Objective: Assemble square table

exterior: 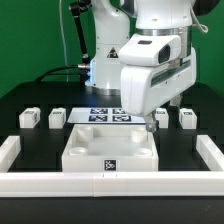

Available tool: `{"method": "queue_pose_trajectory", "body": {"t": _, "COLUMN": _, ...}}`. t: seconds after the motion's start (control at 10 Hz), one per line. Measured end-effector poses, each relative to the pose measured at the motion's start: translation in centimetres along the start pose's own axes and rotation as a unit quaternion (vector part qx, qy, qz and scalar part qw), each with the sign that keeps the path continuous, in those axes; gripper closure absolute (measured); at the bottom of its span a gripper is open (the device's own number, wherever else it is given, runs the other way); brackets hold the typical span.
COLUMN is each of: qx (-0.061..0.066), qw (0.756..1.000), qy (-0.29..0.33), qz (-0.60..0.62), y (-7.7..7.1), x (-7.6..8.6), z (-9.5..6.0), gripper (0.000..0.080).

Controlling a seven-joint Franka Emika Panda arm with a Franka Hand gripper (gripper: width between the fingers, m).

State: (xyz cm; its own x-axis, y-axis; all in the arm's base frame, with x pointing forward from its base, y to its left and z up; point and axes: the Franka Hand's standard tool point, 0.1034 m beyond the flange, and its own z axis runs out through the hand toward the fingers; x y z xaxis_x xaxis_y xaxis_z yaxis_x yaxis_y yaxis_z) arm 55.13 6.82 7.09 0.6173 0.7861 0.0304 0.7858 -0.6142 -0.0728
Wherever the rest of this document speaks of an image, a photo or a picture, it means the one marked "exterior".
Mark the white square tabletop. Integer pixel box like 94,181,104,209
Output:
61,124,159,172

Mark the black cable bundle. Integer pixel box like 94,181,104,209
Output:
34,63,91,83

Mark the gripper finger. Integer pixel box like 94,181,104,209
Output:
144,113,158,133
169,94,182,107

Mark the white U-shaped obstacle fence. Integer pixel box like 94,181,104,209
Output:
0,136,224,197

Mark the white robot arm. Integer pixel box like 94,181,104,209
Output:
70,0,221,132

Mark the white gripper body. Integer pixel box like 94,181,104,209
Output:
119,34,196,117

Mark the white marker sheet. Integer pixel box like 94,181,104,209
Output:
68,108,144,124

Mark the white hanging cable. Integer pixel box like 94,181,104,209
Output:
58,0,70,66

